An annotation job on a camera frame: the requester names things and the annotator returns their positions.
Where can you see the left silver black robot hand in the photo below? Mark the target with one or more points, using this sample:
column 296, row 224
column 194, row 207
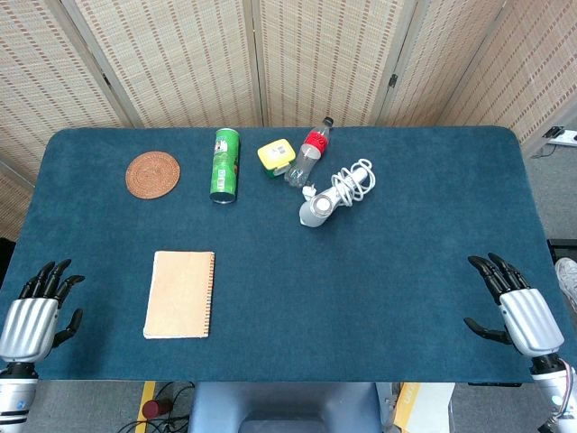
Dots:
column 28, row 321

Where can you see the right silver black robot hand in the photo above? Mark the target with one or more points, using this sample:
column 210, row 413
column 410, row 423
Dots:
column 530, row 319

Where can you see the tan spiral notebook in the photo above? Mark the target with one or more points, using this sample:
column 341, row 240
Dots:
column 179, row 295

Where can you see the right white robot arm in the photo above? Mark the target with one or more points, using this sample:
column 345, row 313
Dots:
column 556, row 397

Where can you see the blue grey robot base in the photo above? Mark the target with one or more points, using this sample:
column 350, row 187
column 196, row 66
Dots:
column 284, row 408

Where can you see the white sneaker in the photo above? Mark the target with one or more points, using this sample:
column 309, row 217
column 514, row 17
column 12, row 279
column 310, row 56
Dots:
column 568, row 282

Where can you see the cardboard box with yellow print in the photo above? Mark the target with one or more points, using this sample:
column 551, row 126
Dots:
column 421, row 406

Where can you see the red round canister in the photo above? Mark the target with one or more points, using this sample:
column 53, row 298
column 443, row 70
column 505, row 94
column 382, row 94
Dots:
column 154, row 408

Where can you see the white power strip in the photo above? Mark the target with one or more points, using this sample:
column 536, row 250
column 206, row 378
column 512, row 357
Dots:
column 561, row 135

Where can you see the round woven rattan coaster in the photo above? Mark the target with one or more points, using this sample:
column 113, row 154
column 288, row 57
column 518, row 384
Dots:
column 152, row 174

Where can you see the white hair dryer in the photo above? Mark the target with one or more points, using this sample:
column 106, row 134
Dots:
column 321, row 203

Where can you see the green chips can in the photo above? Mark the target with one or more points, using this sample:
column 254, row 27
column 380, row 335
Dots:
column 224, row 165

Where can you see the blue table cloth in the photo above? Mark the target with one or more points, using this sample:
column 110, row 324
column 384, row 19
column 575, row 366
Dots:
column 288, row 252

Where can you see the clear bottle with red label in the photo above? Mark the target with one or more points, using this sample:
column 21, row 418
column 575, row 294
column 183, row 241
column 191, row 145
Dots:
column 309, row 153

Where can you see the yellow green lidded box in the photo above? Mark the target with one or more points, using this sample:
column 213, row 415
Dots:
column 275, row 158

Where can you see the woven folding screen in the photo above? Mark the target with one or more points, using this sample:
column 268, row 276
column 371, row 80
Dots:
column 288, row 58

